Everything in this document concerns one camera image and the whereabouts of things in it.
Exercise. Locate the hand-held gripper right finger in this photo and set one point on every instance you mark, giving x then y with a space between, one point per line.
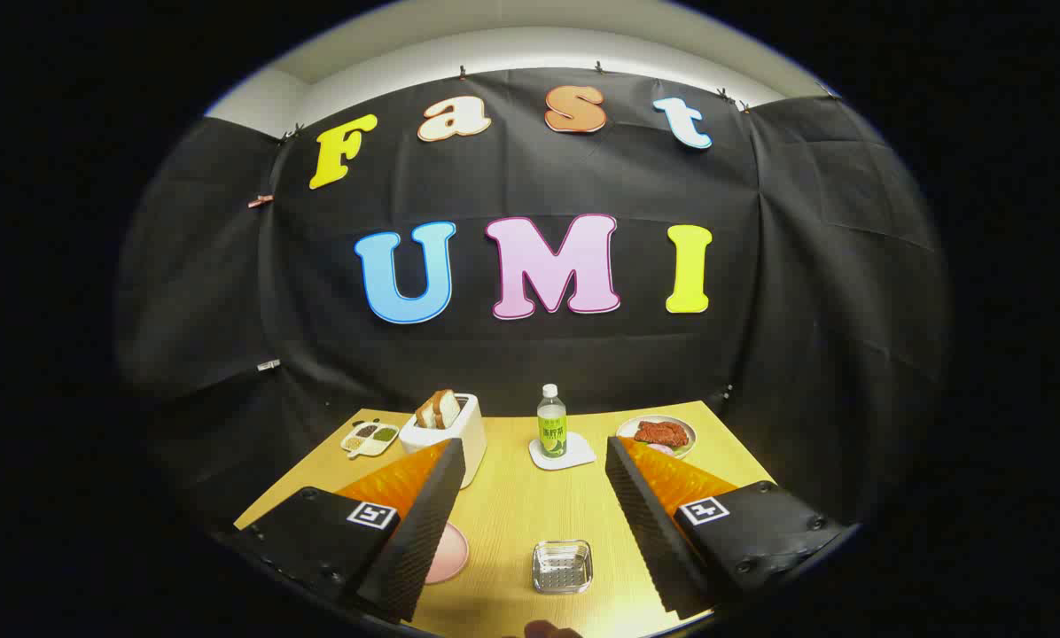
650 532

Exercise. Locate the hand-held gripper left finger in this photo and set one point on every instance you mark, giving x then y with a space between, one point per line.
424 532

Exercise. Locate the pink round plate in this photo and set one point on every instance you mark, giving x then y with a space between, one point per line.
450 554

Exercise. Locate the brown meat patty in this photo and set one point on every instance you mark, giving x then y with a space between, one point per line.
661 433

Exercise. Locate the white square coaster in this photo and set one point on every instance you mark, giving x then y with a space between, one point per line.
579 455

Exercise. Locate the white divided seasoning tray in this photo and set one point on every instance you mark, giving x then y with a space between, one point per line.
370 436

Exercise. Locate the white plate of food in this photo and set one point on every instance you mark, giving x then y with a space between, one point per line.
685 427

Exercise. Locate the white toaster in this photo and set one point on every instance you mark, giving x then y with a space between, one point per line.
463 427

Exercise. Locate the toast slice with brown crust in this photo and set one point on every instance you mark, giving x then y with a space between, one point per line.
427 413

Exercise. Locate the pale toast slice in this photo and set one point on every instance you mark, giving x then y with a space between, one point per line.
449 408

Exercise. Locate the green label drink bottle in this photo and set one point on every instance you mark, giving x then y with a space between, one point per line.
551 430

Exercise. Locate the black backdrop cloth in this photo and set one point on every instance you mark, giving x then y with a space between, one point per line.
512 177

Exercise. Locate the small orange clip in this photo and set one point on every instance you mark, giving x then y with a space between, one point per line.
261 201

